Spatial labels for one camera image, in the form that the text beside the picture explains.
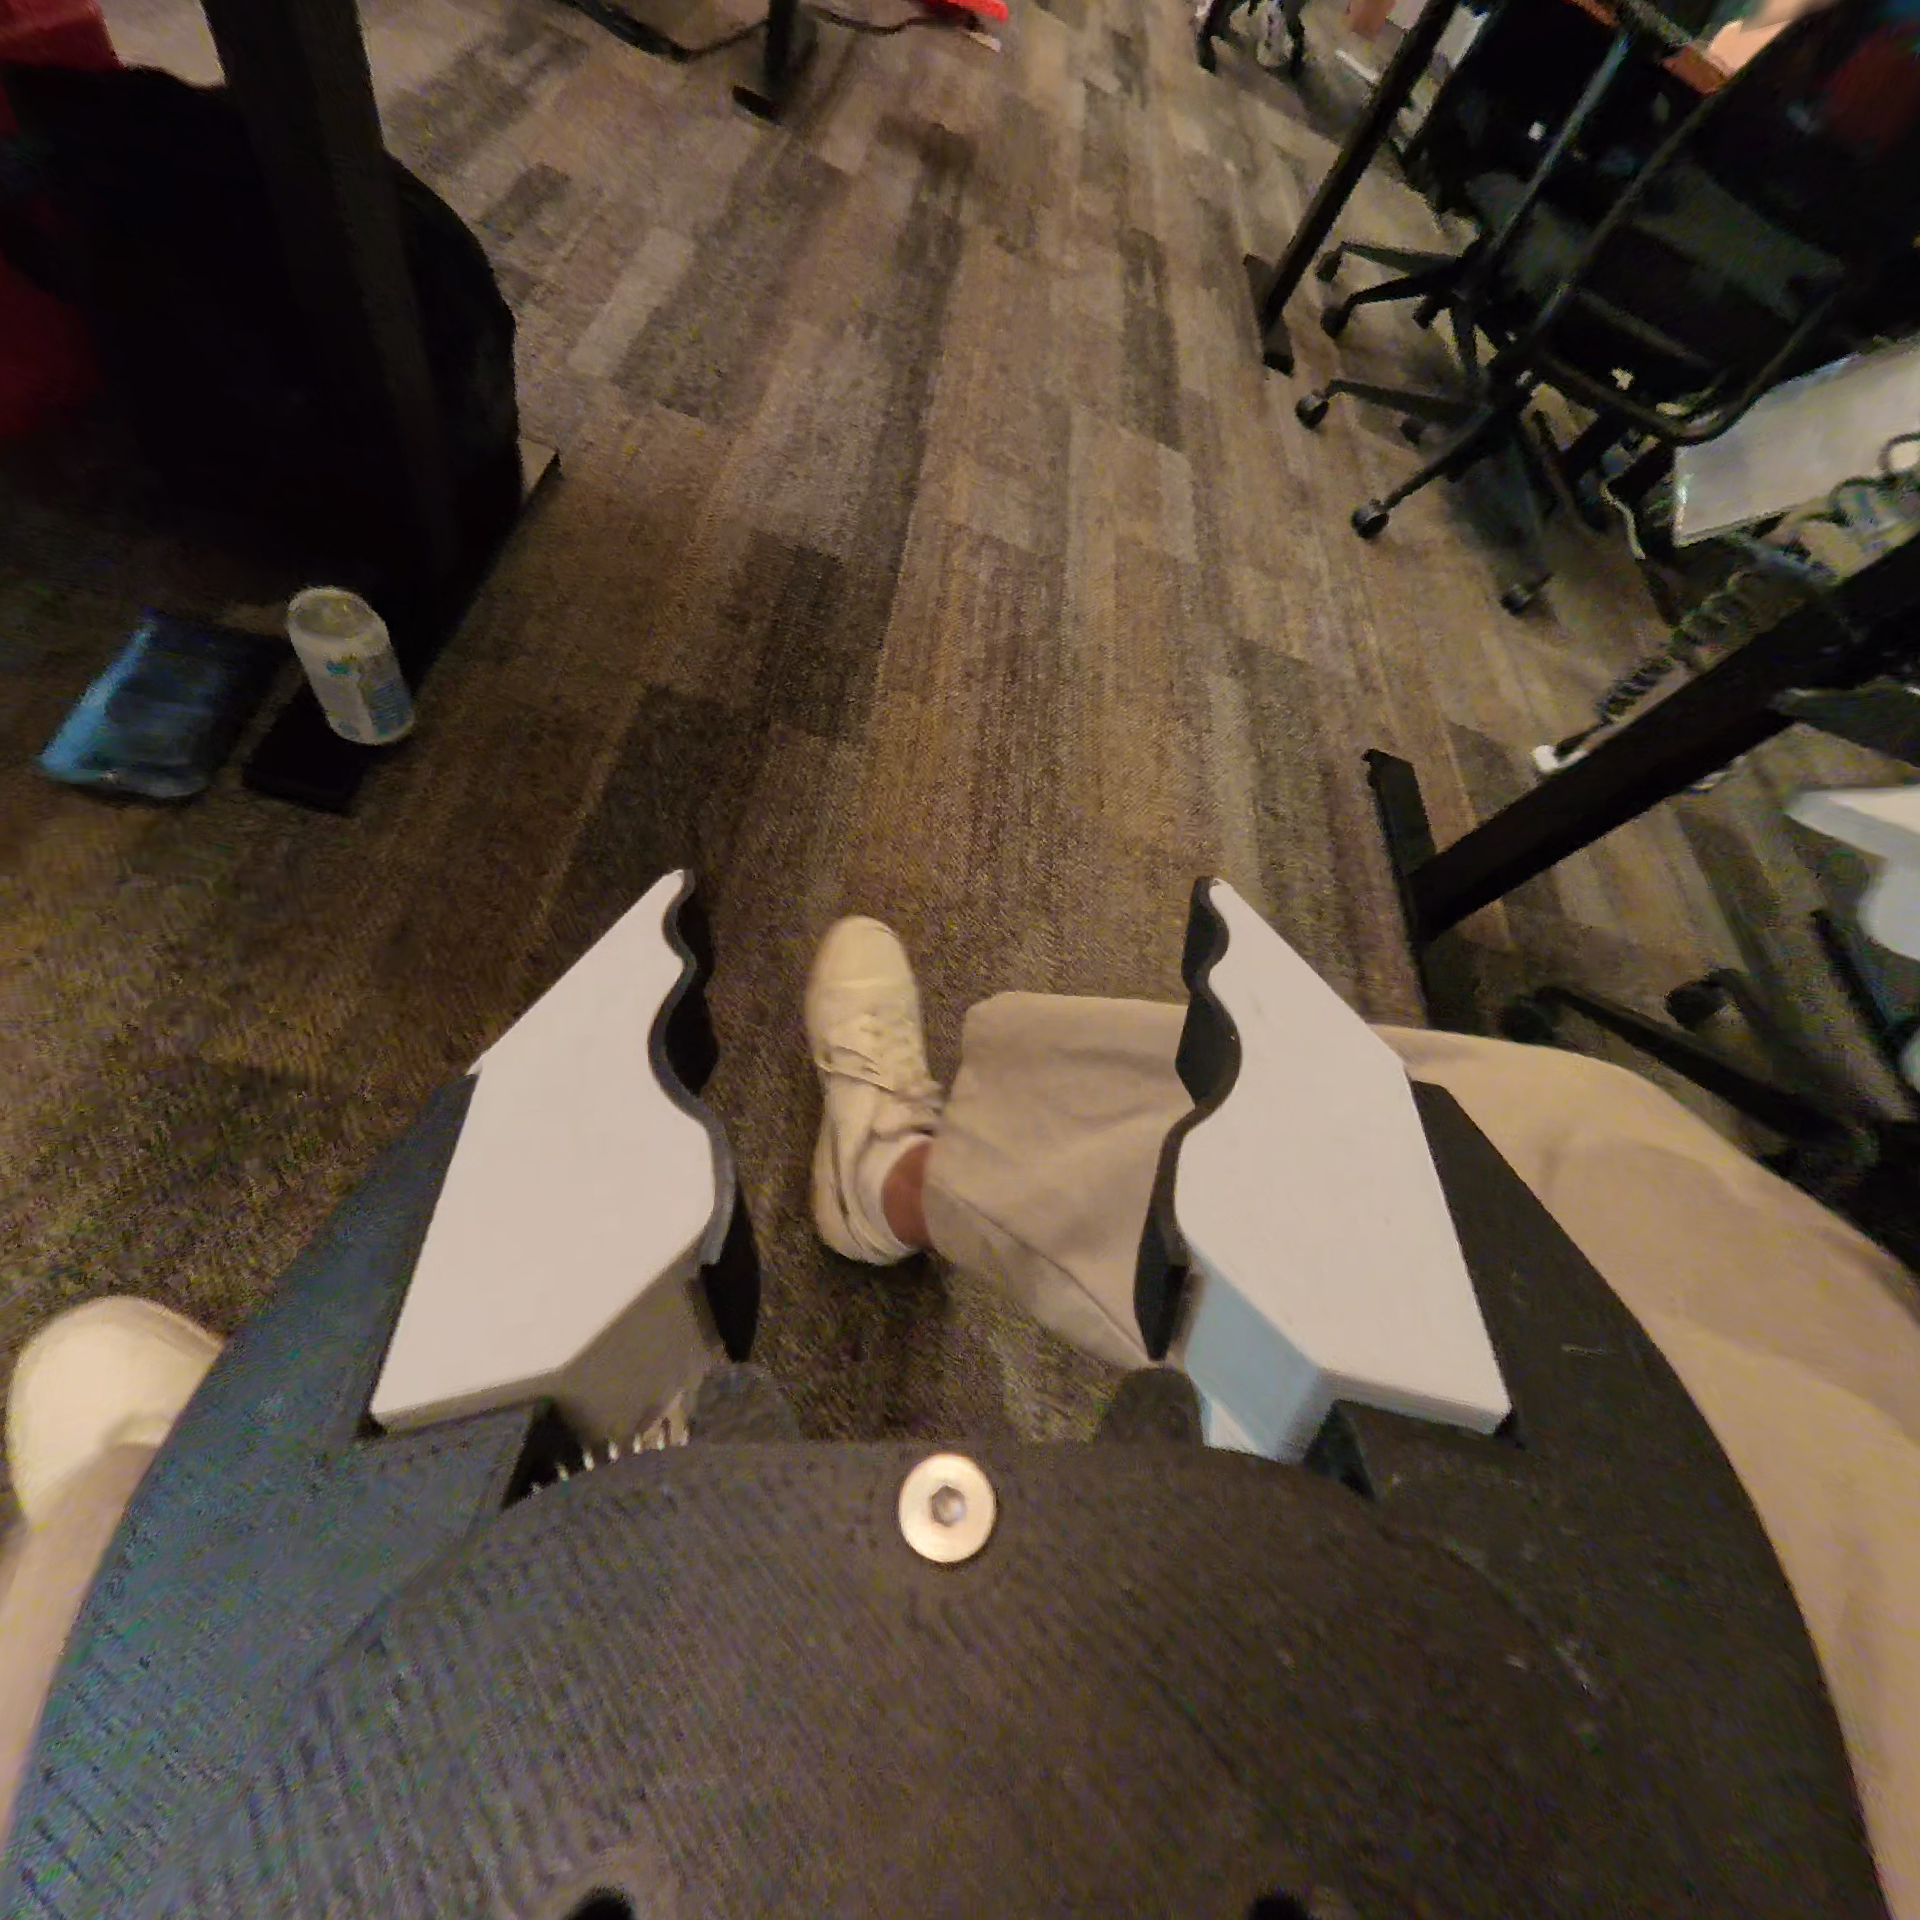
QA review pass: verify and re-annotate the person's white shoe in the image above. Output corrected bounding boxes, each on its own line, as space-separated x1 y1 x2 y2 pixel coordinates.
3 1295 225 1519
801 914 951 1267

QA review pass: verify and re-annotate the blue packet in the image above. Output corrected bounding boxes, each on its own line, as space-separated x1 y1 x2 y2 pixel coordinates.
35 611 279 800

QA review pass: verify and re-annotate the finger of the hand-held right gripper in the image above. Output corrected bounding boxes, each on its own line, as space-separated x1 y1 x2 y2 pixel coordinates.
1785 783 1920 934

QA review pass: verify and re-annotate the coiled cable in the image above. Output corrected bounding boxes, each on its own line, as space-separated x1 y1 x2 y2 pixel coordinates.
1610 463 1920 721

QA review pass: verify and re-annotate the person's left leg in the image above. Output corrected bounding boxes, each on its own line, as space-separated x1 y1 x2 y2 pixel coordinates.
0 1430 167 1816

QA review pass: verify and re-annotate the black backpack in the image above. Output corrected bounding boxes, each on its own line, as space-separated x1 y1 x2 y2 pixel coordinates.
0 58 519 527

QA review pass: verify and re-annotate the person's white right shoe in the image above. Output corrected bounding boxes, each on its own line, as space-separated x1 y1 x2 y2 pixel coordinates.
801 914 951 1267

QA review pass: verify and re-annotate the black desk leg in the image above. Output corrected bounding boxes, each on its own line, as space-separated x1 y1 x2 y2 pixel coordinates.
1259 0 1465 377
200 0 565 818
1363 539 1920 962

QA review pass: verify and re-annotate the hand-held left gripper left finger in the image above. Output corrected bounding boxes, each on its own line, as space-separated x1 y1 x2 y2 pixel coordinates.
368 871 759 1449

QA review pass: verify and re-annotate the black office chair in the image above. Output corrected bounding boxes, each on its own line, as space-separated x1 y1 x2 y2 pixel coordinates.
1296 0 1920 617

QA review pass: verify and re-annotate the person's white left shoe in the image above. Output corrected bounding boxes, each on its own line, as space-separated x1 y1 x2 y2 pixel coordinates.
3 1295 225 1519

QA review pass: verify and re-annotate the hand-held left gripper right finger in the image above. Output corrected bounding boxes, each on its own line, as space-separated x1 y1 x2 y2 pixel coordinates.
1131 877 1512 1461

